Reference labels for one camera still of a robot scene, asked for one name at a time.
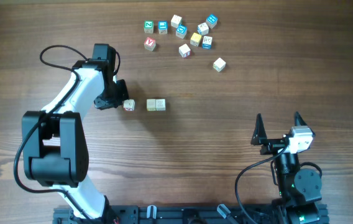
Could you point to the red V letter block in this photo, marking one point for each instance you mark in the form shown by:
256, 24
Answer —
150, 44

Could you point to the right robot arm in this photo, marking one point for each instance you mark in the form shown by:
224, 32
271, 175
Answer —
299, 184

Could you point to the red I side block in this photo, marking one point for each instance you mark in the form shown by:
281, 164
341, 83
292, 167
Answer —
184, 50

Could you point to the blue D letter block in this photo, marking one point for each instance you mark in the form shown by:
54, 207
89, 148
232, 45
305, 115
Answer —
181, 31

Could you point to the blue H letter block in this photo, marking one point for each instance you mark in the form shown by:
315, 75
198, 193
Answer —
207, 42

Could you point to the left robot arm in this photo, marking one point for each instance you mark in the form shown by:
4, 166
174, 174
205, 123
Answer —
54, 149

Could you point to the green N letter block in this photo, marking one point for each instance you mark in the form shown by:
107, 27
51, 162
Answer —
148, 27

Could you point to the red A side block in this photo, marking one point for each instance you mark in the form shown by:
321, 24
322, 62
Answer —
129, 105

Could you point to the yellow top block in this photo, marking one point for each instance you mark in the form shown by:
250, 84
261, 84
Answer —
195, 39

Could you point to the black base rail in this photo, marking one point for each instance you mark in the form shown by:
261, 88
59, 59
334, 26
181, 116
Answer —
260, 213

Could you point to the plain wooden green block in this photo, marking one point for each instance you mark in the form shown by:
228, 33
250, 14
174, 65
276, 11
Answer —
151, 105

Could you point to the blue edged picture block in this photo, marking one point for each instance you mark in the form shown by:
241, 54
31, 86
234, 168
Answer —
203, 29

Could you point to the plain top wooden block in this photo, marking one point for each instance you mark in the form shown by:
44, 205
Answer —
176, 21

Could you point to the plain Z wooden block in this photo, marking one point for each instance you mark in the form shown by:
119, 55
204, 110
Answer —
160, 104

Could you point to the blue top far block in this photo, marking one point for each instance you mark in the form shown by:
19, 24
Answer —
211, 21

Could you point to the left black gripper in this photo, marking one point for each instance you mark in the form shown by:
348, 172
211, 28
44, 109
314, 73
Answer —
100, 103

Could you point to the yellow turtle picture block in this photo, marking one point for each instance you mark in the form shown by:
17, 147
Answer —
219, 64

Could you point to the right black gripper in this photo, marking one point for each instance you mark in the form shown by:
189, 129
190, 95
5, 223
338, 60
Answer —
260, 134

